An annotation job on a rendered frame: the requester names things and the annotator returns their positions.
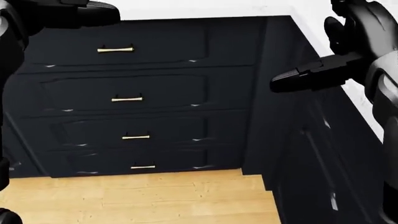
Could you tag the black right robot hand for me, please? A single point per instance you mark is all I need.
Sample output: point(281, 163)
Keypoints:
point(357, 35)

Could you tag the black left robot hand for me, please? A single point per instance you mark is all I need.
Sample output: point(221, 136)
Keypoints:
point(84, 11)

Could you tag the dark navy drawer front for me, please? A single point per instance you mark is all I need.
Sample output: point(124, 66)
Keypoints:
point(174, 130)
point(174, 93)
point(180, 161)
point(174, 44)

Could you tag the dark navy corner cabinet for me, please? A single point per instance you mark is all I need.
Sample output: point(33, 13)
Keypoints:
point(298, 140)

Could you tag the dark navy drawer cabinet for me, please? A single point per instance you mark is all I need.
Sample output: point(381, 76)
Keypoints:
point(230, 93)

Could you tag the black robot body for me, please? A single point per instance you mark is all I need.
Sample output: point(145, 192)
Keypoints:
point(8, 217)

